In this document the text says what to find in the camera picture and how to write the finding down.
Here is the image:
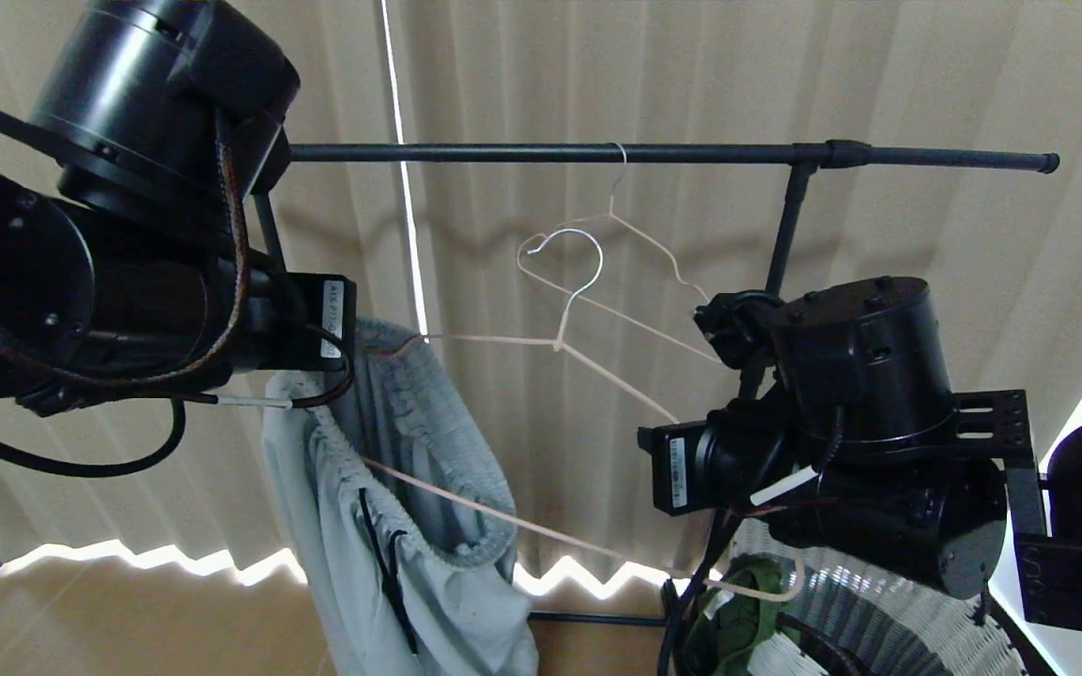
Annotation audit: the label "pink clothes hanger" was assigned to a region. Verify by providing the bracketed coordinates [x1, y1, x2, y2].
[361, 227, 807, 604]
[515, 141, 725, 365]

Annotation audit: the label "white laundry basket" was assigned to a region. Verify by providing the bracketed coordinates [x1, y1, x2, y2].
[682, 526, 1059, 676]

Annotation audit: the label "black cable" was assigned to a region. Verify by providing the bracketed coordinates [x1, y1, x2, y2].
[656, 512, 739, 676]
[0, 399, 187, 480]

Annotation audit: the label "pale grey shorts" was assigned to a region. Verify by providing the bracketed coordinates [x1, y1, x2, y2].
[262, 317, 539, 676]

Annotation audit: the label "black clothes rack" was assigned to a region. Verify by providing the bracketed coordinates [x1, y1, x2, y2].
[250, 139, 1061, 628]

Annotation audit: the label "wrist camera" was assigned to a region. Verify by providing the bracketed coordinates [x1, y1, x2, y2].
[245, 270, 360, 374]
[640, 413, 767, 515]

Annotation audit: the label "beige curtain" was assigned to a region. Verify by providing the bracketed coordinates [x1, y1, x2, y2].
[0, 0, 1082, 602]

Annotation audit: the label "green garment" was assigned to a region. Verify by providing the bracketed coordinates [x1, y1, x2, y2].
[677, 554, 791, 676]

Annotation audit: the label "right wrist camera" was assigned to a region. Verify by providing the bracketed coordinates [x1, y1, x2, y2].
[640, 413, 767, 515]

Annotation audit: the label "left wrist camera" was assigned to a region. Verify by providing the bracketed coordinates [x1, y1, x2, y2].
[245, 270, 360, 374]

